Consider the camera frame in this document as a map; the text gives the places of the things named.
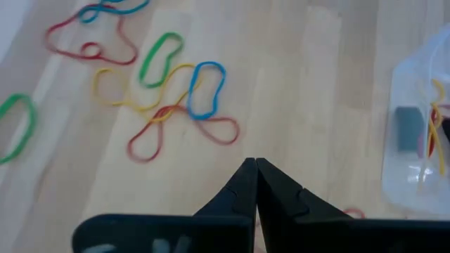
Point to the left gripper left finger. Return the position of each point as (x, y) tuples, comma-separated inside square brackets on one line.
[(211, 232)]

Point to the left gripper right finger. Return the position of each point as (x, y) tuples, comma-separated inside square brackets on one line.
[(316, 235)]

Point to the green rubber band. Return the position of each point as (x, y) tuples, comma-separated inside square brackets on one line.
[(141, 74), (32, 119)]

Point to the long yellow rubber band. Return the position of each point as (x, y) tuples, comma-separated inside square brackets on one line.
[(94, 88)]

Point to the long blue rubber band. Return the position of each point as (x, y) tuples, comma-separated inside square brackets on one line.
[(123, 12)]

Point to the clear plastic bin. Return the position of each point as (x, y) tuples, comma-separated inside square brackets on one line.
[(404, 88)]

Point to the long red rubber band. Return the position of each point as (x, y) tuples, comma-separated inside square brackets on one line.
[(46, 40)]

